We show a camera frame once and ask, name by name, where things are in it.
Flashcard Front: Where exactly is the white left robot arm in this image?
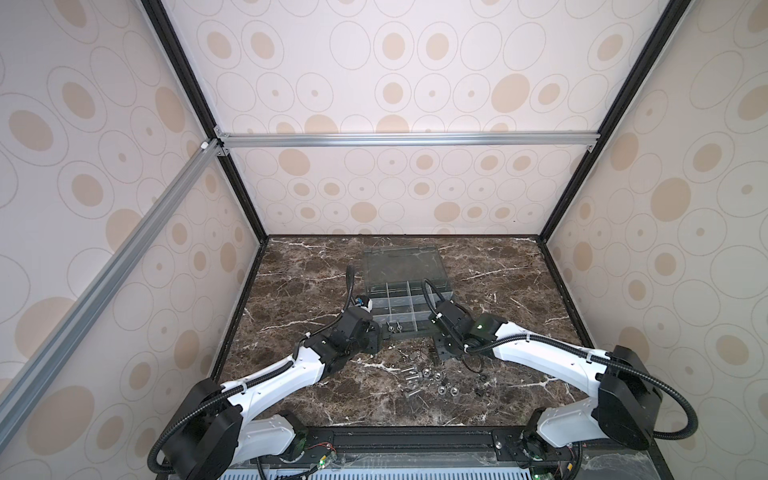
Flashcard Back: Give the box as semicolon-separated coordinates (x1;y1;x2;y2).
147;296;382;479

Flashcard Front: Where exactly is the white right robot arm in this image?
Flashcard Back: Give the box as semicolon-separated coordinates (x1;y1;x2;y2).
430;300;662;457

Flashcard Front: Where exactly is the clear grey compartment organizer box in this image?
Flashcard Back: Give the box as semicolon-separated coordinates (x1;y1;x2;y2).
363;245;453;341

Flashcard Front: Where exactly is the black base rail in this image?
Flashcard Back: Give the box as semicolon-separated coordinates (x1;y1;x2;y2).
155;424;673;480

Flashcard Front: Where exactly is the horizontal aluminium frame bar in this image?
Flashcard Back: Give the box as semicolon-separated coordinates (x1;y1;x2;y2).
219;130;600;149

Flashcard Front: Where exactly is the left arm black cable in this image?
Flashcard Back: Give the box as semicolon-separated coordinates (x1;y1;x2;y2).
146;265;358;475

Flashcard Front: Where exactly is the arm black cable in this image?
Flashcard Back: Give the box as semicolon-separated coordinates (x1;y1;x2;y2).
146;265;358;475
419;278;700;442

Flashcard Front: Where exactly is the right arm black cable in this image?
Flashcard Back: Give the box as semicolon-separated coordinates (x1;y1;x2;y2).
419;278;700;442

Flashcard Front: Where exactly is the diagonal aluminium frame bar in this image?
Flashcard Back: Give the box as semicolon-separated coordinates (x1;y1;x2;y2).
1;138;221;449

